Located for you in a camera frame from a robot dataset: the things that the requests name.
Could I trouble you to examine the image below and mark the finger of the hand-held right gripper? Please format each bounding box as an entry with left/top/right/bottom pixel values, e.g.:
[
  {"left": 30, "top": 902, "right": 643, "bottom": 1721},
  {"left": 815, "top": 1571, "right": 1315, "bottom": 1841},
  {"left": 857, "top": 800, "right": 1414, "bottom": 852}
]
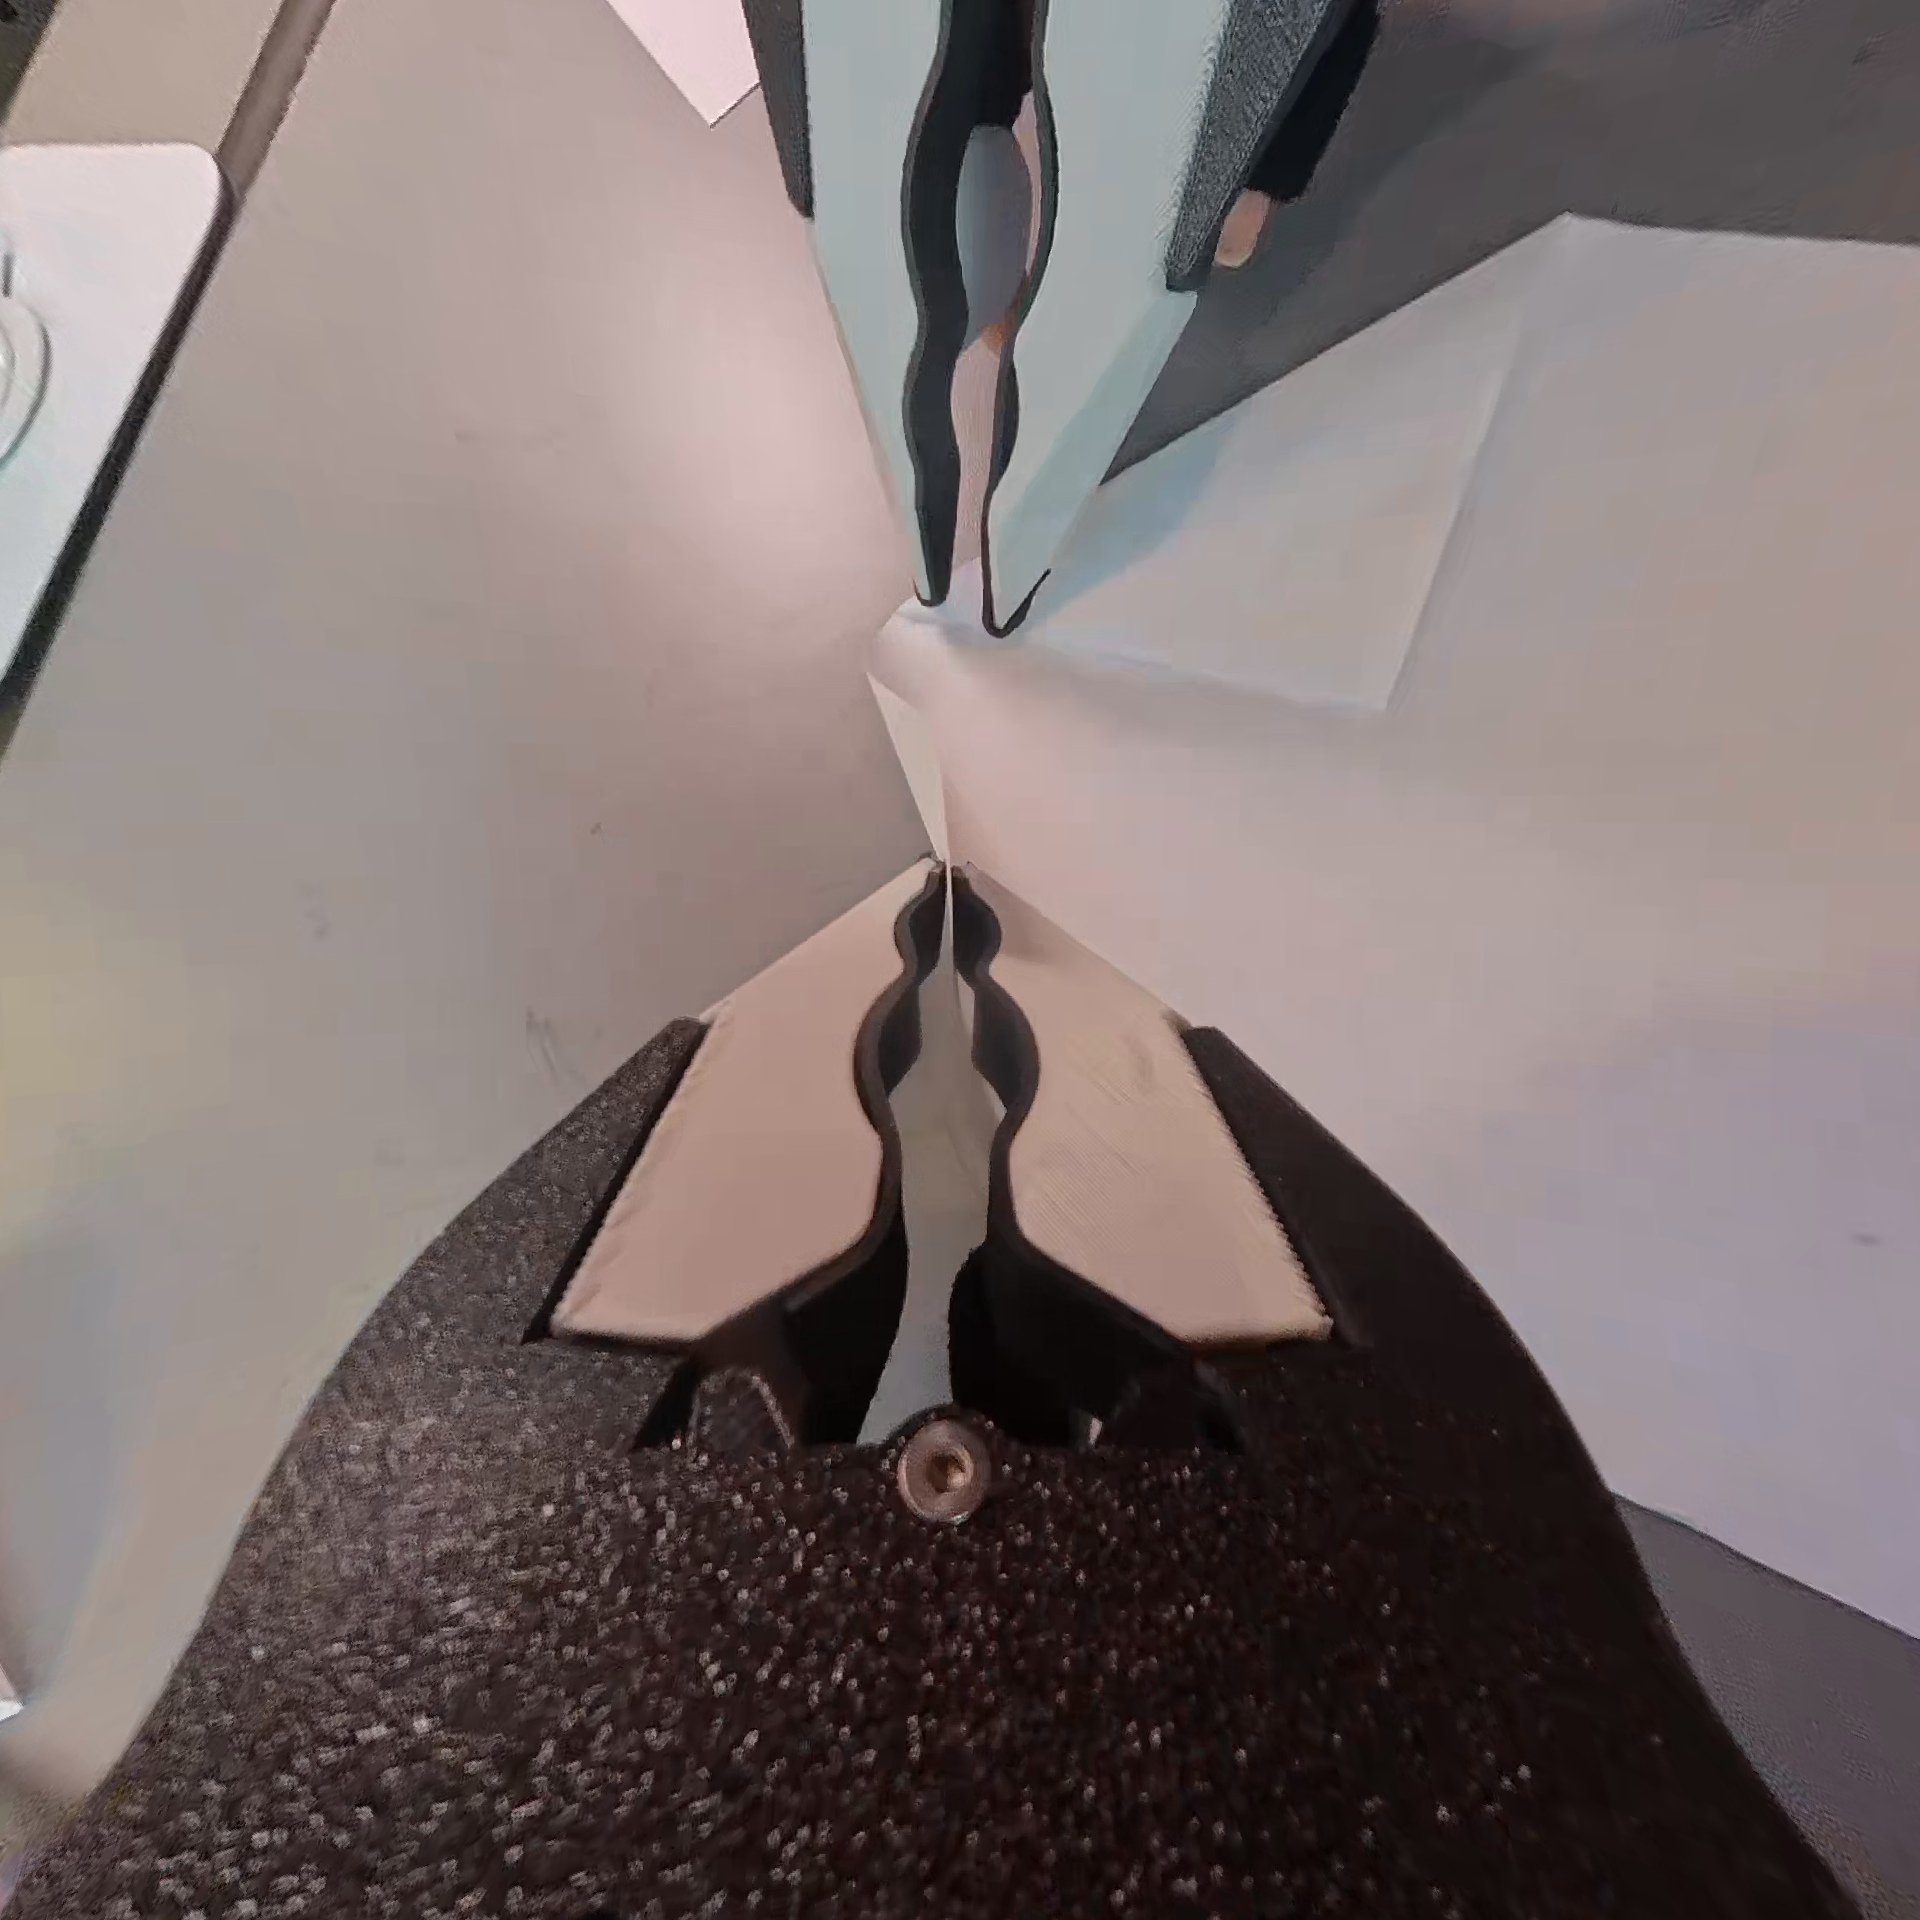
[
  {"left": 979, "top": 0, "right": 1229, "bottom": 640},
  {"left": 799, "top": 0, "right": 963, "bottom": 609}
]

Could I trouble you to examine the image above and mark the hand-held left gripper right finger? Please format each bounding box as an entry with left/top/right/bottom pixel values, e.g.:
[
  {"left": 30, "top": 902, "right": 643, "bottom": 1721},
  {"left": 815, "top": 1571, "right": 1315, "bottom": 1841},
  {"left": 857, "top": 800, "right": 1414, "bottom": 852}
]
[{"left": 949, "top": 863, "right": 1334, "bottom": 1444}]

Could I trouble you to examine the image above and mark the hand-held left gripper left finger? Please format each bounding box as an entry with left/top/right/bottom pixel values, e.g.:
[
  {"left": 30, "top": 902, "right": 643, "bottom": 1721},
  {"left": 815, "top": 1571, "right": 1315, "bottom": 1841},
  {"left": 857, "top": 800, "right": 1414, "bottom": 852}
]
[{"left": 548, "top": 860, "right": 950, "bottom": 1444}]

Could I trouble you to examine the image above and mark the white paper sheet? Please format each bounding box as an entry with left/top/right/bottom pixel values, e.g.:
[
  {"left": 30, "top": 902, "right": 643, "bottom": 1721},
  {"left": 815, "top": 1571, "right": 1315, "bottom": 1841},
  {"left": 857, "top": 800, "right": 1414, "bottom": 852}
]
[
  {"left": 607, "top": 0, "right": 762, "bottom": 127},
  {"left": 855, "top": 211, "right": 1920, "bottom": 1643}
]

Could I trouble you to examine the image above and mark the grey desk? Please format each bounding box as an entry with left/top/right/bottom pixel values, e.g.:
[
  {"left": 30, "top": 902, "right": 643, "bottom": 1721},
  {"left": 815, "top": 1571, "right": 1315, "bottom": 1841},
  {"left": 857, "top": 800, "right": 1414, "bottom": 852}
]
[{"left": 0, "top": 0, "right": 1920, "bottom": 1920}]

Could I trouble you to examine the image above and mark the white laptop stand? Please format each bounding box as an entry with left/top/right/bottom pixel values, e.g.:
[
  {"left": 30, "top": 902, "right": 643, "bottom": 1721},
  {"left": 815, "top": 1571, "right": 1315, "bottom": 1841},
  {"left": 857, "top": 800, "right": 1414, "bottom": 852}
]
[{"left": 0, "top": 142, "right": 239, "bottom": 713}]

